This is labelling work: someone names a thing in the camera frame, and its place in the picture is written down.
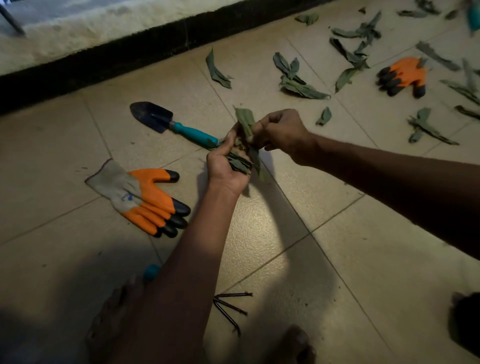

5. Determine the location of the person's right hand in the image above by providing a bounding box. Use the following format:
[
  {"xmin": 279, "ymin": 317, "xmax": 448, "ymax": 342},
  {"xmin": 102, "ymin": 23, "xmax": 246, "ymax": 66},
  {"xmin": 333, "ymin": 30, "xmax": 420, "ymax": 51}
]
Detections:
[{"xmin": 249, "ymin": 108, "xmax": 318, "ymax": 166}]

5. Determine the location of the person's left hand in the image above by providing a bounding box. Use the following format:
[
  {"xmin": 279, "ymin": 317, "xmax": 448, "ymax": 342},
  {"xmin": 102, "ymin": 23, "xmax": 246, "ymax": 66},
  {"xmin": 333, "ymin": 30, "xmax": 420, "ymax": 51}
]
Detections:
[{"xmin": 206, "ymin": 123, "xmax": 253, "ymax": 198}]

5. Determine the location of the person's left forearm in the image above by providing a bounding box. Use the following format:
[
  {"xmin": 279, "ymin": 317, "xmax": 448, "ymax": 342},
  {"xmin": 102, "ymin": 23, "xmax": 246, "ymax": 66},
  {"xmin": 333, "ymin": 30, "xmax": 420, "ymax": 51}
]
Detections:
[{"xmin": 97, "ymin": 183, "xmax": 248, "ymax": 364}]

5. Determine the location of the person's right forearm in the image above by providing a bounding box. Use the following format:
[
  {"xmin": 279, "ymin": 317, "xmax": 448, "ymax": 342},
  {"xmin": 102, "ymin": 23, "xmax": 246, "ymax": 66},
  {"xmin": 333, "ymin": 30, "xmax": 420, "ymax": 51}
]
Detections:
[{"xmin": 299, "ymin": 133, "xmax": 480, "ymax": 262}]

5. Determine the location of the person's left foot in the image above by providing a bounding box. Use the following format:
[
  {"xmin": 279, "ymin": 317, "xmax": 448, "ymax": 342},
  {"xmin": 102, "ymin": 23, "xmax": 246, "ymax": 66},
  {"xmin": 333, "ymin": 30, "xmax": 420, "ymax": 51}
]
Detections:
[{"xmin": 85, "ymin": 275, "xmax": 149, "ymax": 361}]

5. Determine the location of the orange black work glove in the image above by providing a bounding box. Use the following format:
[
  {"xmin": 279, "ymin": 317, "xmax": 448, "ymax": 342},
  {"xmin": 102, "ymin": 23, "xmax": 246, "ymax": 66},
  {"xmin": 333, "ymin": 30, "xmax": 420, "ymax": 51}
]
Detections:
[
  {"xmin": 85, "ymin": 158, "xmax": 192, "ymax": 239},
  {"xmin": 376, "ymin": 56, "xmax": 428, "ymax": 99}
]

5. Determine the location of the black metal railing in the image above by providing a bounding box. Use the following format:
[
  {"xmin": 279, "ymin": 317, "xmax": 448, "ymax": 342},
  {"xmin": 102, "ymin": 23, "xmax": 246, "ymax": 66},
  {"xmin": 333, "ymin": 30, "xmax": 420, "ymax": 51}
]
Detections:
[{"xmin": 0, "ymin": 2, "xmax": 26, "ymax": 37}]

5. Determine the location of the small black plastic pot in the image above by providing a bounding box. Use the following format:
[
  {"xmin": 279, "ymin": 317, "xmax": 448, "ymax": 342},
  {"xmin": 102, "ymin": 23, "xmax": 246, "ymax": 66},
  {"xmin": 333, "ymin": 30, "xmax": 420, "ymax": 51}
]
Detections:
[{"xmin": 448, "ymin": 291, "xmax": 480, "ymax": 359}]

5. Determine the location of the wide teal handled trowel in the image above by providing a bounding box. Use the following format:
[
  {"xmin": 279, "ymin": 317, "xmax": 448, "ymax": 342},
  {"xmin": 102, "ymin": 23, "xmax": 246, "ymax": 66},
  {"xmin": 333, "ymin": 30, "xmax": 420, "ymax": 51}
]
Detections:
[{"xmin": 129, "ymin": 101, "xmax": 221, "ymax": 149}]

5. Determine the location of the teal handled hand rake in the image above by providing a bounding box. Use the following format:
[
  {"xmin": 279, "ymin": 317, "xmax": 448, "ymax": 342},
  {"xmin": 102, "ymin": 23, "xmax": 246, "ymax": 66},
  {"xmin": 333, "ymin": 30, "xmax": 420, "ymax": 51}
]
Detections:
[{"xmin": 143, "ymin": 264, "xmax": 253, "ymax": 337}]

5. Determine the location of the narrow teal handled trowel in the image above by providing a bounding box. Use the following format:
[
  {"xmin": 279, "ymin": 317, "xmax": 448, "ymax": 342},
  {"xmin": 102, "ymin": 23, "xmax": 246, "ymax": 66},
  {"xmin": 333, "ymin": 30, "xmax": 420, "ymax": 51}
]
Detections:
[{"xmin": 466, "ymin": 0, "xmax": 480, "ymax": 35}]

